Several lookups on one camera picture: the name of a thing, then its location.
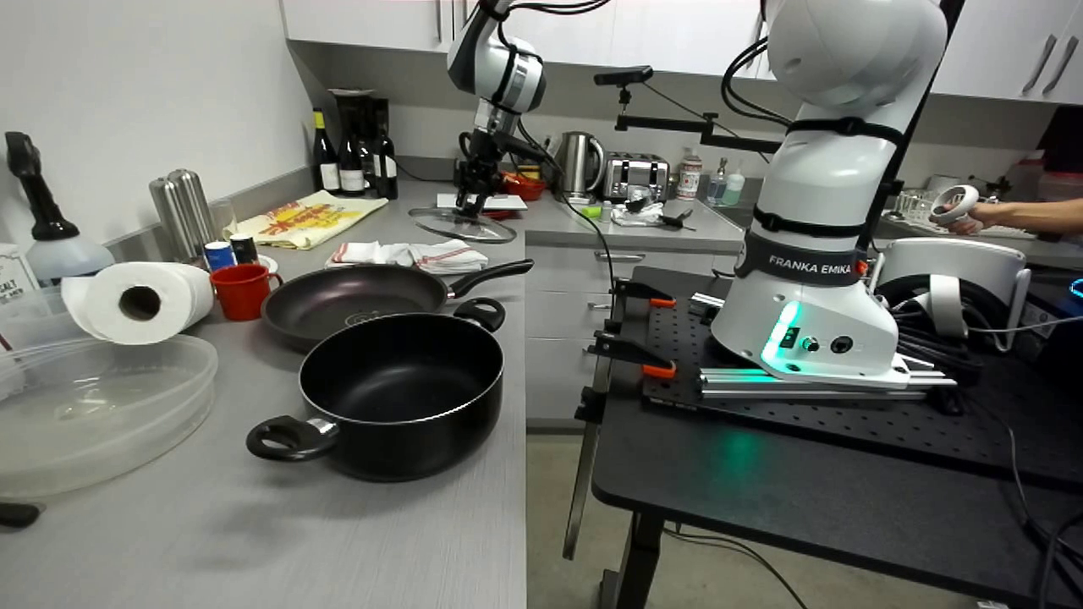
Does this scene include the black two-handled pot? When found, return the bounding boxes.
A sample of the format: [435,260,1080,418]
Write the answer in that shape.
[245,295,508,488]

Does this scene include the white VR controller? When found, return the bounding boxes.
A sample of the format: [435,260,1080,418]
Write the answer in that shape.
[923,180,981,222]

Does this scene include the white dish rack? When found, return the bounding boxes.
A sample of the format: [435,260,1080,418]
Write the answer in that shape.
[892,180,1046,240]

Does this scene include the dark wine bottle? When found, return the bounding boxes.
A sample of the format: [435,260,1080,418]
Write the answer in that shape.
[337,132,372,198]
[369,127,404,204]
[308,108,344,197]

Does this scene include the white plastic bottle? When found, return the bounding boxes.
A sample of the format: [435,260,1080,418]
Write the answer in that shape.
[673,144,707,204]

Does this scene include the black work table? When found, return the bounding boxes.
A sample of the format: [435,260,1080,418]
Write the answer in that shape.
[560,263,1083,609]

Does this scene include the white paper towel roll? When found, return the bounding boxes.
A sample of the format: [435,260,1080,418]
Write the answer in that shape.
[59,258,218,347]

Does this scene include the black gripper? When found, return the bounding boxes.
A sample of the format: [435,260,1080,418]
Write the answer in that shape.
[455,125,518,222]

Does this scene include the person's hand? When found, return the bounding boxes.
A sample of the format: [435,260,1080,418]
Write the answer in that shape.
[945,197,1022,240]

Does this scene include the white labelled container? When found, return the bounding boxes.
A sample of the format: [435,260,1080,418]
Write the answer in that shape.
[0,240,53,353]

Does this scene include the black orange clamp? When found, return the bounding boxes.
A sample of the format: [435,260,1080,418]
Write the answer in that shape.
[586,327,682,386]
[606,278,682,313]

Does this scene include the black coffee machine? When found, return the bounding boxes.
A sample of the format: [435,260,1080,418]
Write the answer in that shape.
[330,89,395,173]

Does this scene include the dark frying pan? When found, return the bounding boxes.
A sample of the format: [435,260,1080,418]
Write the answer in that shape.
[261,252,540,353]

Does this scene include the steel electric kettle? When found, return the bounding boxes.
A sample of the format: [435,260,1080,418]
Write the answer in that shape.
[547,127,608,209]

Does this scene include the black floor cable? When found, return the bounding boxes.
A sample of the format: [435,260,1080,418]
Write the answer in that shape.
[663,522,809,609]

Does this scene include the yellow printed packet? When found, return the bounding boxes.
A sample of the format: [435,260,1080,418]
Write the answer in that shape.
[228,189,391,252]

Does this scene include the steel canister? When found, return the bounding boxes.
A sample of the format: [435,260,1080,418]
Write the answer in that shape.
[150,173,193,258]
[171,165,220,245]

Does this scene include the blue capped small jar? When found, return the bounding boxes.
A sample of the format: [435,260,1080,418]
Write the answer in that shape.
[201,235,241,274]

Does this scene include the clear greenish bottle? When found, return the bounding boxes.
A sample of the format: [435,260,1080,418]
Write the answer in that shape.
[707,155,751,212]

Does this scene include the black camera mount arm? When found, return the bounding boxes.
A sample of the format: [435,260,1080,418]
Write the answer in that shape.
[591,63,782,155]

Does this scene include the white and red towel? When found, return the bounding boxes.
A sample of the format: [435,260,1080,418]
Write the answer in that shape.
[330,235,490,282]

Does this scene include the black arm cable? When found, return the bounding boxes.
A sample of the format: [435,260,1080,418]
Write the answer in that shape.
[718,29,792,127]

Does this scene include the red bowl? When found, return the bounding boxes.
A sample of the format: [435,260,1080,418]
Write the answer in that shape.
[500,169,547,207]

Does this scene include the person's forearm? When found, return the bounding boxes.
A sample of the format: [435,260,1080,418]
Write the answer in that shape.
[1009,197,1083,235]

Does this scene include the aluminium rail profiles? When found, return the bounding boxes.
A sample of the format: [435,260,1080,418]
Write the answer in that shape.
[698,353,963,404]

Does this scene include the steel toaster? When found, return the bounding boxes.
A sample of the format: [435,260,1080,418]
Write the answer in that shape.
[602,152,676,207]

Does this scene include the red mug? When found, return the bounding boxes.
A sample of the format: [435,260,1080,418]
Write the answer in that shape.
[209,260,285,326]

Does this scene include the black handle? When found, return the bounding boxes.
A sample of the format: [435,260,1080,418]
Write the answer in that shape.
[0,497,49,530]

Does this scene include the white spray bottle black trigger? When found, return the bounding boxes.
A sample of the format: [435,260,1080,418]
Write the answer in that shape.
[3,127,118,284]

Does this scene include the white wall cabinets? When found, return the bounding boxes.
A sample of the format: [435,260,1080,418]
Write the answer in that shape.
[280,0,1083,110]

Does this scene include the white VR headset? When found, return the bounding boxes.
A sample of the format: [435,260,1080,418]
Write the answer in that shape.
[874,233,1035,347]

